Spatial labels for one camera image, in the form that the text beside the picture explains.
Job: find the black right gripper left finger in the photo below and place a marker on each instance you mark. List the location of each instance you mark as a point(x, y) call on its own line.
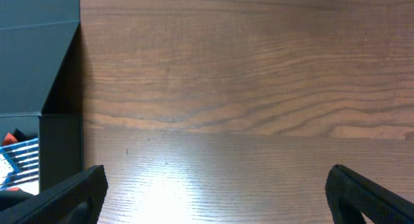
point(78, 199)

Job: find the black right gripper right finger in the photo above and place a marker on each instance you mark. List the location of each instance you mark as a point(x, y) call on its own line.
point(352, 198)

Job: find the blue precision screwdriver set case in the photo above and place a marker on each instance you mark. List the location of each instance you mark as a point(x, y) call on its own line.
point(20, 166)

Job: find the dark green open box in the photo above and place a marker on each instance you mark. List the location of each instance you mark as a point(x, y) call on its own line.
point(41, 81)

